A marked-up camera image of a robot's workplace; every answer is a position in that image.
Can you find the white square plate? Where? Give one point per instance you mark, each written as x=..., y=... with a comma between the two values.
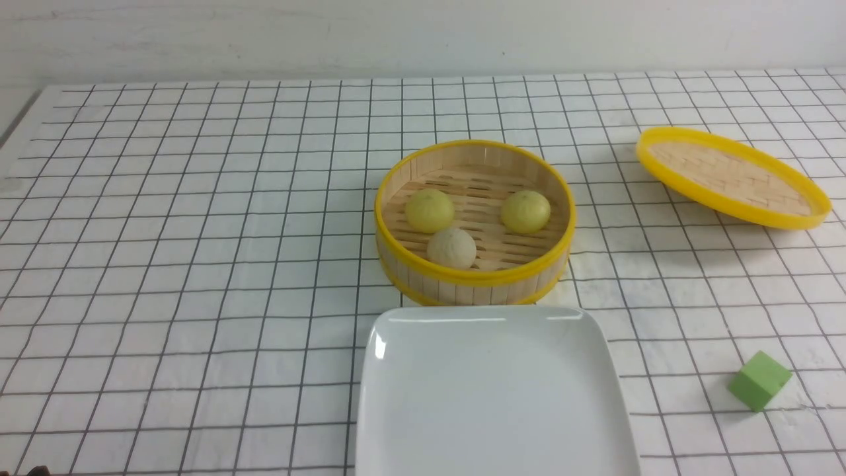
x=491, y=390

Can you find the white grid-pattern tablecloth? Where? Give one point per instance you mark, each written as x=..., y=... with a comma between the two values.
x=189, y=271

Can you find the yellow-rimmed bamboo steamer basket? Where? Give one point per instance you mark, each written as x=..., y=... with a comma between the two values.
x=478, y=176

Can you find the yellow steamed bun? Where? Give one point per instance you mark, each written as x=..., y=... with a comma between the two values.
x=429, y=210
x=525, y=212

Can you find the white steamed bun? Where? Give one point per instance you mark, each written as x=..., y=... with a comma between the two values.
x=452, y=248

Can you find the yellow-rimmed bamboo steamer lid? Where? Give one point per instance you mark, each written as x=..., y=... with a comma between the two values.
x=732, y=178

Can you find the green cube block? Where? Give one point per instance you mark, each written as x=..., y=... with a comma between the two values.
x=759, y=381

